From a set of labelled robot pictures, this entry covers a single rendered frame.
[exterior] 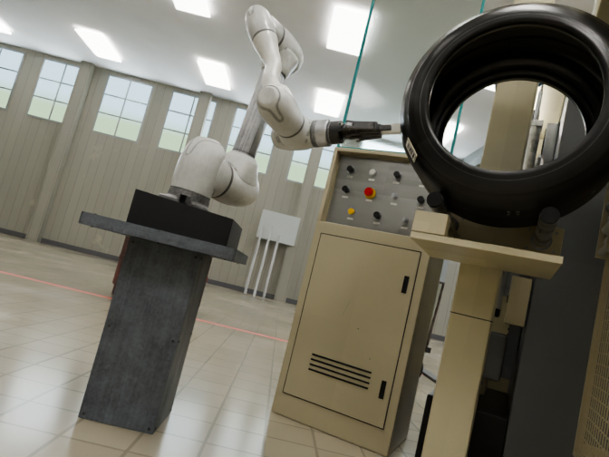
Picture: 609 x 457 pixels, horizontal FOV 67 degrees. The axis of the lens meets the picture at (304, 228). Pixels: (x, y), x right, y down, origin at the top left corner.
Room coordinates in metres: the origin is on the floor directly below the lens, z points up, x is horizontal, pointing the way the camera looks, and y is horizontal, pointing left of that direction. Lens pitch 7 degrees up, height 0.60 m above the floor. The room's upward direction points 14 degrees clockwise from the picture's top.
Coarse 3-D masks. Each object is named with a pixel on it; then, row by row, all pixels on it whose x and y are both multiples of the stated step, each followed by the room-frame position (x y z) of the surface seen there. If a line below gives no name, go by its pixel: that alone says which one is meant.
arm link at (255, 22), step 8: (256, 8) 1.67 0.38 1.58; (264, 8) 1.68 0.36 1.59; (248, 16) 1.67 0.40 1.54; (256, 16) 1.65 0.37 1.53; (264, 16) 1.65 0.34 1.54; (272, 16) 1.70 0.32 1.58; (248, 24) 1.67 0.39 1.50; (256, 24) 1.64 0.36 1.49; (264, 24) 1.63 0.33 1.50; (272, 24) 1.66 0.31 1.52; (280, 24) 1.72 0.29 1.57; (248, 32) 1.67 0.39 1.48; (256, 32) 1.63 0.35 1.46; (280, 32) 1.71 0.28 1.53; (280, 40) 1.73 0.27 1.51
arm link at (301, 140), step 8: (304, 120) 1.43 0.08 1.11; (304, 128) 1.44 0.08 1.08; (272, 136) 1.51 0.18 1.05; (280, 136) 1.46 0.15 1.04; (296, 136) 1.44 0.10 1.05; (304, 136) 1.45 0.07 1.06; (280, 144) 1.51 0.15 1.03; (288, 144) 1.48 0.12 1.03; (296, 144) 1.47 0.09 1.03; (304, 144) 1.48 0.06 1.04; (312, 144) 1.47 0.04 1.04
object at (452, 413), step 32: (544, 0) 1.48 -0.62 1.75; (512, 96) 1.50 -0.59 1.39; (512, 128) 1.49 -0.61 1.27; (512, 160) 1.48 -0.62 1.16; (480, 288) 1.49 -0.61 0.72; (480, 320) 1.48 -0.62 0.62; (448, 352) 1.52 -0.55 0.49; (480, 352) 1.47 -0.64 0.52; (448, 384) 1.51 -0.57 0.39; (480, 384) 1.55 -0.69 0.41; (448, 416) 1.50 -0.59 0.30; (448, 448) 1.49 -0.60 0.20
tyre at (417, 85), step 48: (432, 48) 1.23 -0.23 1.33; (480, 48) 1.35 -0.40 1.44; (528, 48) 1.33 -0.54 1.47; (576, 48) 1.23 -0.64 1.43; (432, 96) 1.45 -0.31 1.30; (576, 96) 1.30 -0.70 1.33; (432, 144) 1.19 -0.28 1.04; (480, 192) 1.14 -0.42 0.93; (528, 192) 1.09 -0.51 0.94; (576, 192) 1.08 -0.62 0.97
